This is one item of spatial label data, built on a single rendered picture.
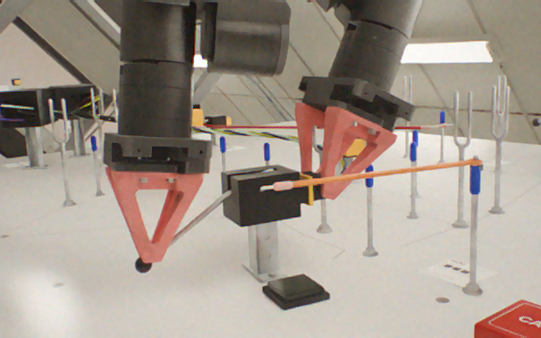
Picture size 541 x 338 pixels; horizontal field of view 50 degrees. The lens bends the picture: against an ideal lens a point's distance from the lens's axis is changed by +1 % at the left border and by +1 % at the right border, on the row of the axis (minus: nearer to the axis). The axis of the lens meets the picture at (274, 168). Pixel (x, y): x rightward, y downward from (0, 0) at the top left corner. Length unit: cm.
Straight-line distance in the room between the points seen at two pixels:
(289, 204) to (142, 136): 13
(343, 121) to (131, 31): 18
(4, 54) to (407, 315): 788
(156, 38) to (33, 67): 784
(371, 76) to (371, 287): 18
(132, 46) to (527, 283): 35
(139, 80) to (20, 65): 779
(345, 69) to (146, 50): 17
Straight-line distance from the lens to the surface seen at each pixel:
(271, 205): 47
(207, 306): 46
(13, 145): 142
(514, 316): 37
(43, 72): 830
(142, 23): 44
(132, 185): 43
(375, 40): 51
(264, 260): 50
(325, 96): 50
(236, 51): 45
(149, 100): 43
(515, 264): 55
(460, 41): 378
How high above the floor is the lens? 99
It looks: 17 degrees up
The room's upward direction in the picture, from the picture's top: 35 degrees clockwise
